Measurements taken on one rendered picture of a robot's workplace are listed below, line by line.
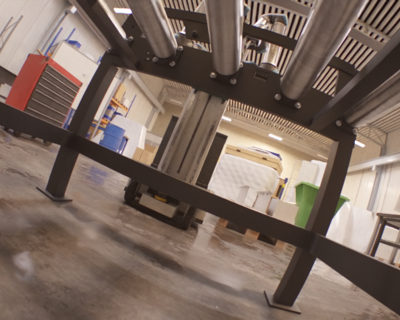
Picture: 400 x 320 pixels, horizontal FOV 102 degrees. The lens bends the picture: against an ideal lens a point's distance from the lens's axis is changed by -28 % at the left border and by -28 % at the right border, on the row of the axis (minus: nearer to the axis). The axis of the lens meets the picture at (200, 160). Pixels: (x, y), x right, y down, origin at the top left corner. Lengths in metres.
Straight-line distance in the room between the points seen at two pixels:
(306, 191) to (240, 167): 1.56
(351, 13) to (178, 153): 1.68
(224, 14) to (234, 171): 3.78
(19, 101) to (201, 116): 2.00
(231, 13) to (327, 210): 0.78
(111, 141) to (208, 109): 4.51
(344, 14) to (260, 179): 3.74
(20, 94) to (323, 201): 2.83
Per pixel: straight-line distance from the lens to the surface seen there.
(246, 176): 4.16
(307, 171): 4.53
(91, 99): 1.16
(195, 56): 1.09
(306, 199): 3.19
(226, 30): 0.72
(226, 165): 4.37
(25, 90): 2.76
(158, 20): 0.87
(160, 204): 1.59
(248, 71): 1.04
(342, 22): 0.58
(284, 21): 2.17
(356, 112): 0.93
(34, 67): 2.83
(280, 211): 2.56
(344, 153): 1.01
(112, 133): 6.23
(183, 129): 1.92
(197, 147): 1.92
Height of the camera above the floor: 0.36
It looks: 5 degrees up
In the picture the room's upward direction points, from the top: 22 degrees clockwise
